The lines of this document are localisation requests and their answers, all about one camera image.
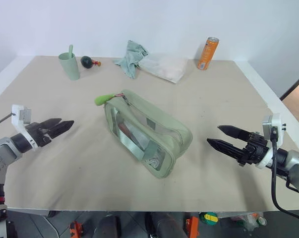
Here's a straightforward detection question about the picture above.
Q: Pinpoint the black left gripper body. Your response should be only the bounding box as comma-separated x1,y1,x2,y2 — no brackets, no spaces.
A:
25,121,53,148

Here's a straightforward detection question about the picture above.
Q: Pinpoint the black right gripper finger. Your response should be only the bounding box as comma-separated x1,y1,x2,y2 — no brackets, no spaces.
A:
206,138,245,162
217,125,251,143

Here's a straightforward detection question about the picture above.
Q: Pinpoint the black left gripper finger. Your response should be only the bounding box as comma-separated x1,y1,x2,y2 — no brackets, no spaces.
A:
41,118,62,130
49,120,75,139

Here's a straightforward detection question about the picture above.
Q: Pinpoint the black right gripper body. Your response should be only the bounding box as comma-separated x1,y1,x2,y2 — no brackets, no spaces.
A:
238,132,271,167

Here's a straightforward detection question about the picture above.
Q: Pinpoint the green transparent toiletry pouch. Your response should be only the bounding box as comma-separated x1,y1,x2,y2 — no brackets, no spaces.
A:
103,89,193,179

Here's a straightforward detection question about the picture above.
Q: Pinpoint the beige table cover sheet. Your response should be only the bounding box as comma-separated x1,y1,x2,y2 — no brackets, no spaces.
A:
0,55,299,213

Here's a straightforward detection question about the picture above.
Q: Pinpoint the bright green zipper pull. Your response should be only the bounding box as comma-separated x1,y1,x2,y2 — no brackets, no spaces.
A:
94,93,116,107

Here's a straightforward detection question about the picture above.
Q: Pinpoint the pale green plastic cup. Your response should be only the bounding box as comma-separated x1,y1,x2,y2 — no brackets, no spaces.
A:
58,52,81,81

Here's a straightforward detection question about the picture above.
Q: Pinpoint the dark green avocado toy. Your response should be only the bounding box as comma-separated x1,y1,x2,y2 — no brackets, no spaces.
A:
80,56,94,68

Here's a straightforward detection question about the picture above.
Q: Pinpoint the brown door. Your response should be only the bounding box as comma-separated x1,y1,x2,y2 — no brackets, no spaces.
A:
280,70,299,110

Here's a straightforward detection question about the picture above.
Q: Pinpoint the clear bag of clutter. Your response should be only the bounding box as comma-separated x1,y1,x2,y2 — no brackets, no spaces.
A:
228,212,268,232

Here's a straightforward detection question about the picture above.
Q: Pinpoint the green roll with yellow label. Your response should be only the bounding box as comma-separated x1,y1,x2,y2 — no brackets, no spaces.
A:
199,212,219,227

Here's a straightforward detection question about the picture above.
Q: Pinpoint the orange drink can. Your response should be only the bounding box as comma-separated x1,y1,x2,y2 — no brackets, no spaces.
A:
197,36,220,71

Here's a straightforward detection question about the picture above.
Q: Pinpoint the orange black tool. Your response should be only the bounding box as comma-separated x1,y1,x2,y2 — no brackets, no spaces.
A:
69,220,87,238
184,216,200,238

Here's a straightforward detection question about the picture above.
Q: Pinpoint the white translucent plastic bag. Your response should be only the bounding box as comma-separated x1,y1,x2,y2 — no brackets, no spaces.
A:
138,54,189,85

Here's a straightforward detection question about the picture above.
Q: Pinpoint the crumpled pale green cloth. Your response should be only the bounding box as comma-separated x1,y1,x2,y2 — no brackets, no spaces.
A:
112,40,149,80

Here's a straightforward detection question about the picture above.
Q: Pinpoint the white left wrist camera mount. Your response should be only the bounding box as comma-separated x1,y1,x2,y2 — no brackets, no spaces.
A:
11,104,39,151

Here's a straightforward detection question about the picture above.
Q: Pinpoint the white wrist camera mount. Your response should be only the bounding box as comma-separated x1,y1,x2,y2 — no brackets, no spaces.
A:
257,113,286,170
11,104,39,151

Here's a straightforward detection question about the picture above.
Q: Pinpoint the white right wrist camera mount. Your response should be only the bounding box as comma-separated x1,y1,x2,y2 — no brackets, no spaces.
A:
257,113,286,170

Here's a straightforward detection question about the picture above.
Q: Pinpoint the thin left arm cable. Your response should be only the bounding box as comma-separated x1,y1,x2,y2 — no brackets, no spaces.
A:
0,113,15,130

